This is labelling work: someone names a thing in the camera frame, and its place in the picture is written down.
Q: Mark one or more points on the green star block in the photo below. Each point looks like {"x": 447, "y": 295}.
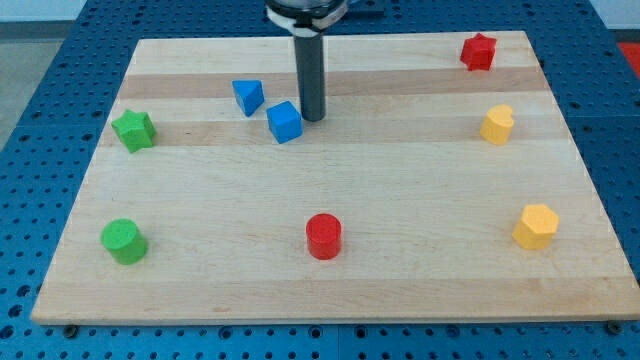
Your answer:
{"x": 135, "y": 130}

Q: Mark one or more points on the red star block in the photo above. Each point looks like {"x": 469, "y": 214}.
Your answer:
{"x": 478, "y": 52}

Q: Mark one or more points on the red cylinder block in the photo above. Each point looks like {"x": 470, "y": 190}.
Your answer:
{"x": 324, "y": 236}

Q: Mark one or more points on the blue cube block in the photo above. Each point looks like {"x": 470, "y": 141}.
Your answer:
{"x": 284, "y": 122}

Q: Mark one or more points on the blue triangle block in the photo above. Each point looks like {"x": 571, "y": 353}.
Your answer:
{"x": 249, "y": 95}

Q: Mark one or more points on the wooden board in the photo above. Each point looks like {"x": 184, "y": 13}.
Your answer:
{"x": 427, "y": 205}

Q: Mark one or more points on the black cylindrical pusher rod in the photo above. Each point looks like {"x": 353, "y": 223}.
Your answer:
{"x": 309, "y": 56}

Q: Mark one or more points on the yellow heart block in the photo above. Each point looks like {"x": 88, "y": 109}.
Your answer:
{"x": 497, "y": 124}

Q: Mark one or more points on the green cylinder block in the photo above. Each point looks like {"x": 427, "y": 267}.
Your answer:
{"x": 124, "y": 241}

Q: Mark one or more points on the yellow hexagon block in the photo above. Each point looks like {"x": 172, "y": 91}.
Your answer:
{"x": 536, "y": 227}

